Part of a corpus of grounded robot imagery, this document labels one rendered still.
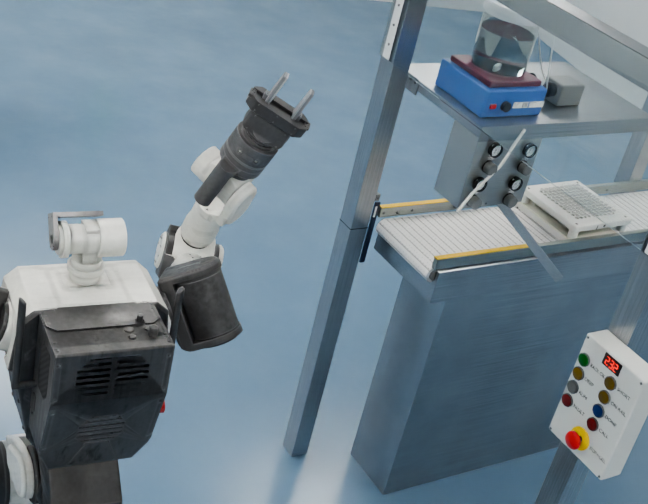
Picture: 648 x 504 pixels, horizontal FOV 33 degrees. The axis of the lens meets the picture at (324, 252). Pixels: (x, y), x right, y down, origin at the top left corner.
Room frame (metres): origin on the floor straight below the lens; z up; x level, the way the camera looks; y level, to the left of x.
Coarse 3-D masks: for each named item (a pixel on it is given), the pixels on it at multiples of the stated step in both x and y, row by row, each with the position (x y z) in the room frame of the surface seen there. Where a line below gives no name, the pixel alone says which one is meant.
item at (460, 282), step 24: (384, 240) 2.71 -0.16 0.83; (408, 264) 2.61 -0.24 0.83; (480, 264) 2.62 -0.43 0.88; (504, 264) 2.66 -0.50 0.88; (528, 264) 2.71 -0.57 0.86; (576, 264) 2.84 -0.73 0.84; (600, 264) 2.90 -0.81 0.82; (624, 264) 2.97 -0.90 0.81; (432, 288) 2.52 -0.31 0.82; (456, 288) 2.56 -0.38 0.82; (480, 288) 2.62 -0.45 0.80; (504, 288) 2.68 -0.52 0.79
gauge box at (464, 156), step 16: (464, 128) 2.51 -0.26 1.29; (448, 144) 2.54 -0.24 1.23; (464, 144) 2.50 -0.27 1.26; (480, 144) 2.47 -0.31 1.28; (448, 160) 2.53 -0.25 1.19; (464, 160) 2.49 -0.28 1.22; (480, 160) 2.48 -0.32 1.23; (496, 160) 2.51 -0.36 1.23; (512, 160) 2.55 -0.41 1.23; (448, 176) 2.52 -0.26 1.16; (464, 176) 2.47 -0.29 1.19; (480, 176) 2.49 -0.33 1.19; (496, 176) 2.53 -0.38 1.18; (512, 176) 2.56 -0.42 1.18; (528, 176) 2.59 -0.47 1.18; (448, 192) 2.50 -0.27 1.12; (464, 192) 2.47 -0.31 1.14; (480, 192) 2.50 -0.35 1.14; (496, 192) 2.54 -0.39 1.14
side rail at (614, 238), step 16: (560, 240) 2.79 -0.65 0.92; (576, 240) 2.82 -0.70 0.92; (592, 240) 2.85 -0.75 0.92; (608, 240) 2.90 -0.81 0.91; (624, 240) 2.94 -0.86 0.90; (464, 256) 2.56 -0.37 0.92; (480, 256) 2.59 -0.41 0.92; (496, 256) 2.63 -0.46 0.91; (512, 256) 2.67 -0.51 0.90; (528, 256) 2.70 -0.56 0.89
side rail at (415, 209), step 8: (384, 208) 2.72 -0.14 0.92; (392, 208) 2.74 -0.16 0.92; (400, 208) 2.76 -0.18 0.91; (408, 208) 2.78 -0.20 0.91; (416, 208) 2.79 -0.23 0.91; (424, 208) 2.81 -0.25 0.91; (432, 208) 2.83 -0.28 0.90; (440, 208) 2.85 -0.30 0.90; (448, 208) 2.87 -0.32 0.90; (464, 208) 2.91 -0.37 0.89; (384, 216) 2.73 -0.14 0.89
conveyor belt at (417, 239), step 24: (408, 216) 2.78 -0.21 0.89; (432, 216) 2.81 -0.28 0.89; (456, 216) 2.85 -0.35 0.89; (480, 216) 2.89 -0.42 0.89; (504, 216) 2.93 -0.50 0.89; (528, 216) 2.97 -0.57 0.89; (408, 240) 2.63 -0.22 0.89; (432, 240) 2.67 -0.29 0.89; (456, 240) 2.70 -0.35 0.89; (480, 240) 2.74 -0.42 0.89; (504, 240) 2.78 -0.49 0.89; (552, 240) 2.85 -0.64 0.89
